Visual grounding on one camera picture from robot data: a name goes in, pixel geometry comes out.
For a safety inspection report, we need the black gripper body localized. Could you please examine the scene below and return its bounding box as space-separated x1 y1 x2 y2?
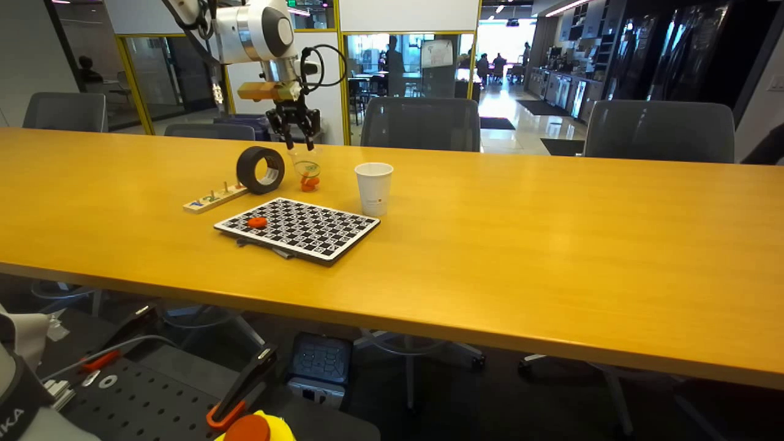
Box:
263 97 322 131

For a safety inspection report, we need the white paper cup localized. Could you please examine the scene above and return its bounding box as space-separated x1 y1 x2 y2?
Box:
353 158 394 220

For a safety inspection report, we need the clear plastic cup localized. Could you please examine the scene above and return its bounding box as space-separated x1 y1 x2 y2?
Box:
292 155 322 195

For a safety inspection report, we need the black white calibration board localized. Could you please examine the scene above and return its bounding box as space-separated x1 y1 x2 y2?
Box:
213 195 381 264

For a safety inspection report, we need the wooden number puzzle board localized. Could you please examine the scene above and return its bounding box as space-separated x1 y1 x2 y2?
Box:
180 182 249 216

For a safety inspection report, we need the black tape roll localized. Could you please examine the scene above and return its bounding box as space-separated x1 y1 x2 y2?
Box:
233 145 288 195

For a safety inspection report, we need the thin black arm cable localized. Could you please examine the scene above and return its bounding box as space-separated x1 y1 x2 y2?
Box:
298 42 350 90

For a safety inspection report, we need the grey floor box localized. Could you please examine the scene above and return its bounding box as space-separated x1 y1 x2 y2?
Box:
284 329 354 410

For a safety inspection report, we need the yellow red emergency stop button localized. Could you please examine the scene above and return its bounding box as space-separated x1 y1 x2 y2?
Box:
216 410 301 441

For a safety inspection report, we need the yellow framed glass partition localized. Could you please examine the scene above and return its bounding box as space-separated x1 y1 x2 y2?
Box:
102 0 484 146

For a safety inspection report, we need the orange black clamp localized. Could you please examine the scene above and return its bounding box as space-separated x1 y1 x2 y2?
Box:
203 342 278 437
43 346 129 388

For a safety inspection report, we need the black perforated breadboard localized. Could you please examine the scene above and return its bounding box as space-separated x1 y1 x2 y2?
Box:
59 340 271 441

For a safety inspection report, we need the background person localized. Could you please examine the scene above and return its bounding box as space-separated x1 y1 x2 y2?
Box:
486 51 510 84
380 33 412 100

